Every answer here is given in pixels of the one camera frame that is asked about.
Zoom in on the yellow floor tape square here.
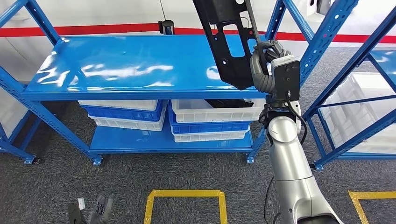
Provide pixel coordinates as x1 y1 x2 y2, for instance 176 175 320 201
348 190 396 224
143 189 228 224

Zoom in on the black ribbed plastic part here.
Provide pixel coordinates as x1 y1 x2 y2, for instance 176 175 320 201
205 98 255 109

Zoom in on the long black plastic part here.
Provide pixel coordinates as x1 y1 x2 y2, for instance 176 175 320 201
192 0 270 91

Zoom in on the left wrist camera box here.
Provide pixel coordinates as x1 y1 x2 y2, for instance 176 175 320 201
68 197 87 224

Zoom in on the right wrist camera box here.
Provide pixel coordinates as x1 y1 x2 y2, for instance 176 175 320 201
270 55 301 102

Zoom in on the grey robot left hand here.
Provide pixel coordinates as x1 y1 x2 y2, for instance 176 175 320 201
88 195 114 224

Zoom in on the white plastic crate stack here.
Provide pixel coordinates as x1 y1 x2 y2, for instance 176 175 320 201
320 71 396 154
0 88 32 138

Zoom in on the blue metal shelf rack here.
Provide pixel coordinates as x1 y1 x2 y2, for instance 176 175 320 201
303 6 396 172
0 0 360 166
0 110 42 165

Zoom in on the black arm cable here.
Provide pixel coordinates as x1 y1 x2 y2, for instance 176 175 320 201
263 91 308 224

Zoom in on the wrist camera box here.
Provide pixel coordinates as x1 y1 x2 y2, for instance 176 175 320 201
68 197 87 224
270 55 301 102

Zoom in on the black cylindrical post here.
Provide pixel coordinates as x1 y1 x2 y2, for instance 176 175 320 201
158 20 175 35

